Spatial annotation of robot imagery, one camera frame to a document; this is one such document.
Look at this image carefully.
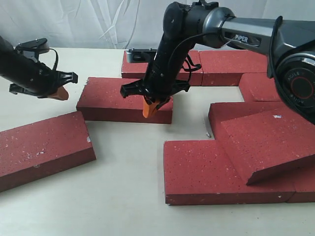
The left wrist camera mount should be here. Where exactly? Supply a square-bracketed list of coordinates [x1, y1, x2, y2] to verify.
[15, 38, 49, 54]

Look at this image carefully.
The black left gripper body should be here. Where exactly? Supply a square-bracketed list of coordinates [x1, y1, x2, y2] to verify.
[0, 38, 78, 98]

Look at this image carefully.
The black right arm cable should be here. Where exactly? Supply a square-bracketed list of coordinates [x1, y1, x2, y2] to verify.
[169, 14, 284, 84]

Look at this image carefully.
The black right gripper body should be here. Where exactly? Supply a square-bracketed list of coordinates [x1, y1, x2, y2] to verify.
[120, 35, 195, 100]

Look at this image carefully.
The red brick under leaning one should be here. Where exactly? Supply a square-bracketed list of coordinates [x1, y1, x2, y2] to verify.
[208, 101, 285, 140]

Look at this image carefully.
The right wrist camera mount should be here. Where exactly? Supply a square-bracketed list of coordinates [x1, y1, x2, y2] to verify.
[126, 48, 157, 63]

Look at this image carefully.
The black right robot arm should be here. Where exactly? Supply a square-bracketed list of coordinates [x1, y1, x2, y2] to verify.
[120, 0, 315, 123]

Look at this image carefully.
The pale blue backdrop cloth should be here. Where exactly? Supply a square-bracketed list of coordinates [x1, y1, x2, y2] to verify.
[0, 0, 315, 51]

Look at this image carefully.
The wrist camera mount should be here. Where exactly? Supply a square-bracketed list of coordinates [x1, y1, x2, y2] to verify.
[126, 48, 157, 63]
[15, 38, 49, 54]

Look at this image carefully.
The red brick with silver chip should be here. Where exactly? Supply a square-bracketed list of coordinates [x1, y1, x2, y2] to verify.
[0, 112, 96, 192]

